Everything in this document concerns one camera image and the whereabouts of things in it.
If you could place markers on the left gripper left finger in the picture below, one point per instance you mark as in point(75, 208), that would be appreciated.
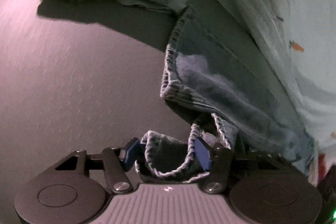
point(117, 162)

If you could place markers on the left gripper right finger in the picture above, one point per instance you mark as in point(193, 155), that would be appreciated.
point(216, 161)

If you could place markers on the blue denim jeans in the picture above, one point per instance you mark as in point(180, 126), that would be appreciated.
point(226, 103)

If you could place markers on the red folded garment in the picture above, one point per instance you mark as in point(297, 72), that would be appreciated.
point(319, 168)

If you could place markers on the white carrot print sheet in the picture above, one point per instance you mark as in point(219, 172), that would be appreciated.
point(297, 39)

